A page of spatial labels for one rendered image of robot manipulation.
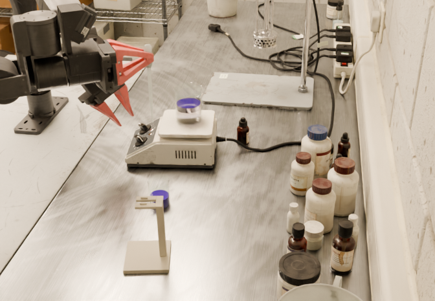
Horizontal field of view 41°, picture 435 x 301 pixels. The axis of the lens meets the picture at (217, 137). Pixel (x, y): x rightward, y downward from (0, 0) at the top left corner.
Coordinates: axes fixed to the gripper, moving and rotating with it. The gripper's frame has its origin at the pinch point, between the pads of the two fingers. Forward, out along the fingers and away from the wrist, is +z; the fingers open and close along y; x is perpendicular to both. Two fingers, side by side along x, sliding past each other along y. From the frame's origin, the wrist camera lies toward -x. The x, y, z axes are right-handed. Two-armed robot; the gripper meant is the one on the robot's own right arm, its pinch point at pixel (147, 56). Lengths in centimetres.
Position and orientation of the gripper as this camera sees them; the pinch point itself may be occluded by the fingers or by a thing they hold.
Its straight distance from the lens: 105.7
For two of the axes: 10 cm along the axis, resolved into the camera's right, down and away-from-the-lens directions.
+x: 0.1, 8.7, 4.9
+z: 9.2, -2.0, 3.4
